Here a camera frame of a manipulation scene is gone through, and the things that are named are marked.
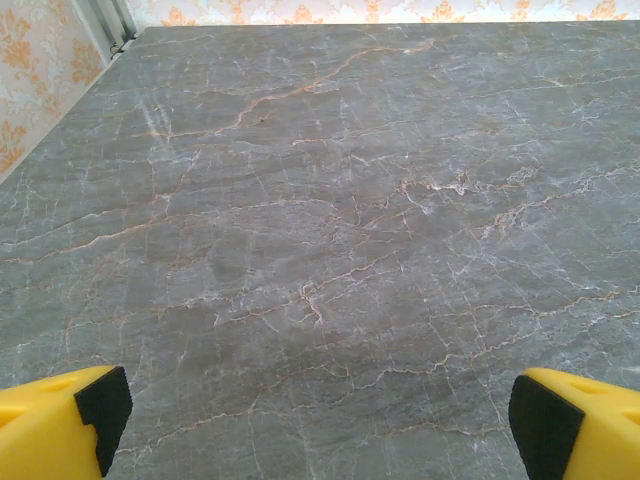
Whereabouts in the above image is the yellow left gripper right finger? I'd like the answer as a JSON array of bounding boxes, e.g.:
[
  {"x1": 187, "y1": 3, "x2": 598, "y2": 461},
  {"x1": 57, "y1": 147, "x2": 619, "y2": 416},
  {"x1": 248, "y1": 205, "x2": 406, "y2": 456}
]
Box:
[{"x1": 508, "y1": 367, "x2": 640, "y2": 480}]

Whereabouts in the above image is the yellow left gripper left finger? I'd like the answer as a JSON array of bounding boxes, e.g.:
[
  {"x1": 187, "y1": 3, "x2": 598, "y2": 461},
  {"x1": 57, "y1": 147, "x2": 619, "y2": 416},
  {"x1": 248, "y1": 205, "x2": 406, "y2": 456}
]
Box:
[{"x1": 0, "y1": 364, "x2": 134, "y2": 480}]

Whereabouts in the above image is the aluminium corner post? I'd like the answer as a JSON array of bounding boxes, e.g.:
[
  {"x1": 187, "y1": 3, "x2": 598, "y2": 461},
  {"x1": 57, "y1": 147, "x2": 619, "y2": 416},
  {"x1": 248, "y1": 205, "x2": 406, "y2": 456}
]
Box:
[{"x1": 72, "y1": 0, "x2": 139, "y2": 57}]

